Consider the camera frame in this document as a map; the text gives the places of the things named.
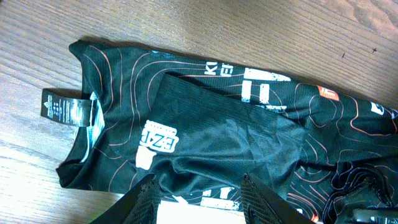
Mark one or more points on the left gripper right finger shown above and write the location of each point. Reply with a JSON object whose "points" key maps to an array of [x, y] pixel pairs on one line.
{"points": [[261, 205]]}

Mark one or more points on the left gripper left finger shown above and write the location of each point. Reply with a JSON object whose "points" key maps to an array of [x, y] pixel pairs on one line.
{"points": [[138, 206]]}

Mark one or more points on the black orange-patterned jersey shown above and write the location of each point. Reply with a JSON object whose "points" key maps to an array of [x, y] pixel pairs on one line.
{"points": [[200, 126]]}

